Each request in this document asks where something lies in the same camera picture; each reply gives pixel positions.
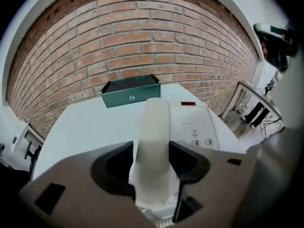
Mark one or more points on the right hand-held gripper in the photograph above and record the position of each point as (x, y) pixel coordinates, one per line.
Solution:
(280, 163)

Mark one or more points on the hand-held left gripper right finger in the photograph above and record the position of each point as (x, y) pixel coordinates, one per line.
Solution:
(213, 186)

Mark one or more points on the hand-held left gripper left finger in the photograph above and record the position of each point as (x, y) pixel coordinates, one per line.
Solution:
(78, 170)

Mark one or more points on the black office chair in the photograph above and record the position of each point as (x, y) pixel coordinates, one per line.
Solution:
(33, 153)

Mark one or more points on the white desk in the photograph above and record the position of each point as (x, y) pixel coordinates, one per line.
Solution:
(23, 134)

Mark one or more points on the white side table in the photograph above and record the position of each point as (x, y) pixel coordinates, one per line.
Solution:
(251, 91)

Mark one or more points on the dark green metal box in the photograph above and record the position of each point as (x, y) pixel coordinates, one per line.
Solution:
(133, 95)

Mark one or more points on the head-worn camera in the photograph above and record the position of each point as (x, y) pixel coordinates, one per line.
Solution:
(273, 31)

